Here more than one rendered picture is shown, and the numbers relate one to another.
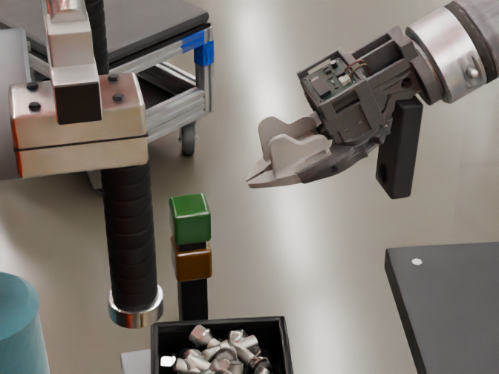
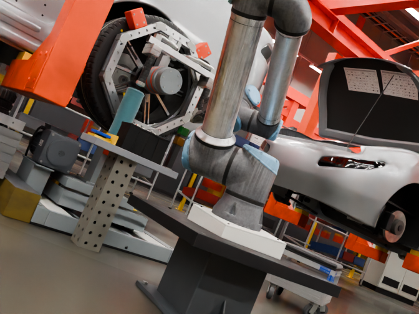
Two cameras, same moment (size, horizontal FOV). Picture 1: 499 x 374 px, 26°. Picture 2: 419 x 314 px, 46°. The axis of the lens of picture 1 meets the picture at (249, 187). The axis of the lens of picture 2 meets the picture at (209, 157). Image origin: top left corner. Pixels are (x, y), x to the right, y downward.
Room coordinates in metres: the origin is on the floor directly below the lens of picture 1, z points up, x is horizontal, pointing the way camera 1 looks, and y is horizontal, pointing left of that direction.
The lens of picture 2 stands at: (0.19, -2.13, 0.40)
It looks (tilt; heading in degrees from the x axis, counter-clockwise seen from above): 4 degrees up; 68
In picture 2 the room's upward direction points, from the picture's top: 23 degrees clockwise
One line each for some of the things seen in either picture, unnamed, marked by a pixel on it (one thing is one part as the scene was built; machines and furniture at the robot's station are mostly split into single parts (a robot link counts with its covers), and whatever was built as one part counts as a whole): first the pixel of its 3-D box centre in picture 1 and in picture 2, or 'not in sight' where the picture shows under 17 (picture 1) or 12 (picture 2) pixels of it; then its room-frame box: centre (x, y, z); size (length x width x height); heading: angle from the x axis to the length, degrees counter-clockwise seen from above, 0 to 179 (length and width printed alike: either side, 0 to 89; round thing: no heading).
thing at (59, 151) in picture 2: not in sight; (43, 158); (0.45, 0.55, 0.26); 0.42 x 0.18 x 0.35; 102
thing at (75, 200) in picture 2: not in sight; (92, 203); (0.77, 0.53, 0.13); 0.50 x 0.36 x 0.10; 12
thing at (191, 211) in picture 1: (189, 219); (183, 131); (0.92, 0.06, 0.64); 0.04 x 0.04 x 0.04; 12
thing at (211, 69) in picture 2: not in sight; (195, 57); (0.89, 0.26, 1.03); 0.19 x 0.18 x 0.11; 102
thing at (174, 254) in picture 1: (191, 256); (178, 141); (0.92, 0.06, 0.59); 0.04 x 0.04 x 0.04; 12
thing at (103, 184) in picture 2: not in sight; (104, 200); (0.70, 0.01, 0.21); 0.10 x 0.10 x 0.42; 12
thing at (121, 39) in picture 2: not in sight; (154, 80); (0.77, 0.36, 0.85); 0.54 x 0.07 x 0.54; 12
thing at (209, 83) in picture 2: not in sight; (206, 83); (0.98, 0.19, 0.93); 0.09 x 0.05 x 0.05; 102
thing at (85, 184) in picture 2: not in sight; (100, 168); (0.73, 0.52, 0.32); 0.40 x 0.30 x 0.28; 12
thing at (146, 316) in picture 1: (130, 231); (146, 70); (0.65, 0.09, 0.83); 0.04 x 0.04 x 0.16
